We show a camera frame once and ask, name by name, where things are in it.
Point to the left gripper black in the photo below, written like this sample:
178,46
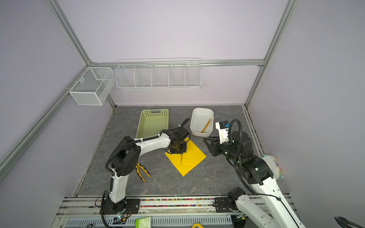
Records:
184,150

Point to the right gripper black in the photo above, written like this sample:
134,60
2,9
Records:
216,147

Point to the yellow paper napkin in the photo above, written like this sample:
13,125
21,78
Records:
193,157

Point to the green perforated plastic basket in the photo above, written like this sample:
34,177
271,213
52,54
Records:
152,122

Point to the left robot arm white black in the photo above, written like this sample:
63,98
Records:
124,159

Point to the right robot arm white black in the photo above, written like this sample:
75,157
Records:
255,174

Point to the white oval plastic tub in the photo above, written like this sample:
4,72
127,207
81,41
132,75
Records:
200,117

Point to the green white small box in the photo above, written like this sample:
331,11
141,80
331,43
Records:
143,222

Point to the small white mesh basket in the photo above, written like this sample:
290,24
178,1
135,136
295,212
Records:
94,86

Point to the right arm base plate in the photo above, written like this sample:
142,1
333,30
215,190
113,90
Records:
224,204

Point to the long white wire shelf basket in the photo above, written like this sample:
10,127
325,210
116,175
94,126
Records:
159,73

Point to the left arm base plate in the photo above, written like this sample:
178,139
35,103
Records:
131,205

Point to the aluminium frame rail base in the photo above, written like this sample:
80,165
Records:
166,212

